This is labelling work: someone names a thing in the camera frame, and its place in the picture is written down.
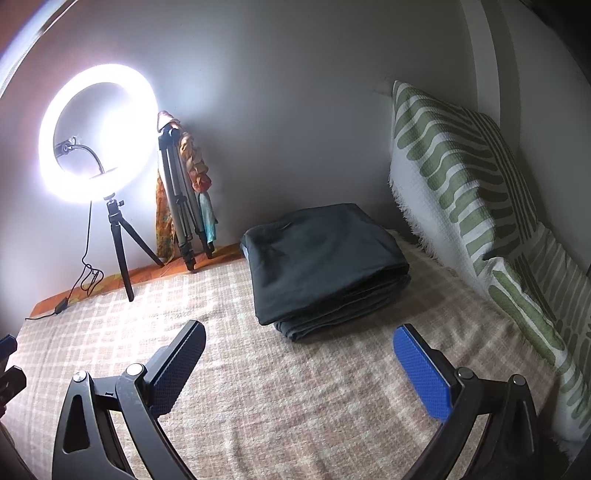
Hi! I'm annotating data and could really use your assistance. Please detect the colourful patterned scarf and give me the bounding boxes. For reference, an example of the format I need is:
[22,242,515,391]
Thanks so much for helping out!
[154,110,219,265]

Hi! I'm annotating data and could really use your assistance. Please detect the white ring light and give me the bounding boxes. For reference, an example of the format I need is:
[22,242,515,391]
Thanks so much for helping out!
[38,61,158,205]

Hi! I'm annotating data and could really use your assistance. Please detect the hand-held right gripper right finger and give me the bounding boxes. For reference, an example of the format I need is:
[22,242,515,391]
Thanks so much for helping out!
[392,323,542,480]

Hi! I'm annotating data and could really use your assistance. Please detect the green striped pillow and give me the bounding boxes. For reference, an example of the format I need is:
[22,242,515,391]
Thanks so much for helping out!
[487,225,591,446]
[388,80,548,298]

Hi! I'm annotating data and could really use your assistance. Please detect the small black tripod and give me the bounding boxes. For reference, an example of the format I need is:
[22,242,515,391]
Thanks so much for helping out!
[102,193,165,303]

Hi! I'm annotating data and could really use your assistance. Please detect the black cable with adapter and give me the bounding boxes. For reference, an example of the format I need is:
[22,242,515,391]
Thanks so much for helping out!
[28,203,103,320]

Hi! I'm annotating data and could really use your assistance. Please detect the folded black tripod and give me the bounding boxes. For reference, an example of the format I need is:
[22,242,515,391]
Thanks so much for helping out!
[157,126,216,274]

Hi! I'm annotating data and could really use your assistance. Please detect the black gooseneck phone holder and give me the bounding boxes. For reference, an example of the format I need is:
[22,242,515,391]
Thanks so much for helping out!
[54,135,108,177]

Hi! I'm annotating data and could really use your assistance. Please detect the dark grey pants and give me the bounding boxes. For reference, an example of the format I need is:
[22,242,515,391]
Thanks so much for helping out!
[241,203,413,343]

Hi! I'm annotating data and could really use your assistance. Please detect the beige plaid blanket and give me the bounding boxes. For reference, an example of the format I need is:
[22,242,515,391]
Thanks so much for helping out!
[0,228,568,480]

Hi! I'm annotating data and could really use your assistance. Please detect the orange bed sheet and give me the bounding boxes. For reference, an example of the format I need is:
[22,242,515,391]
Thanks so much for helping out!
[28,242,252,319]

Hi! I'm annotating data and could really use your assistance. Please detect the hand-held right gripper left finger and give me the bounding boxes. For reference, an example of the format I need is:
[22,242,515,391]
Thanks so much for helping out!
[52,320,206,480]

